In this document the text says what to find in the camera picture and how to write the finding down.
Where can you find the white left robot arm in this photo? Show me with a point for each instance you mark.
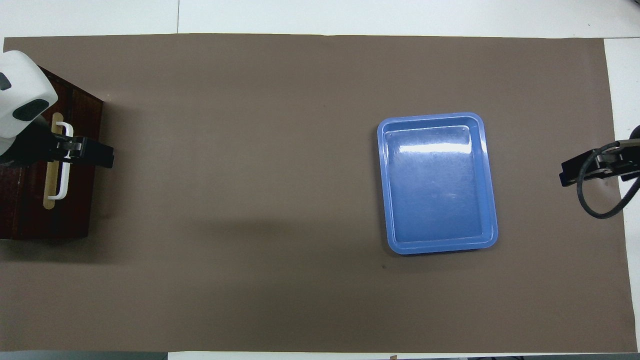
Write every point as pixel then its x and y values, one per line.
pixel 20 80

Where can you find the brown table mat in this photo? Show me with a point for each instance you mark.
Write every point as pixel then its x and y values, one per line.
pixel 250 200

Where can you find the dark wooden cabinet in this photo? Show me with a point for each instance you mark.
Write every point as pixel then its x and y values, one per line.
pixel 10 210

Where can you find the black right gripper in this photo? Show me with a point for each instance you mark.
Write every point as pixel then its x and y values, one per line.
pixel 631 167

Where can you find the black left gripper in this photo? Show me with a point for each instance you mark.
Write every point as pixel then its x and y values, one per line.
pixel 35 147

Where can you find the blue plastic tray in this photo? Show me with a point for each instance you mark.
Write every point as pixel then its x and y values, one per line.
pixel 435 190

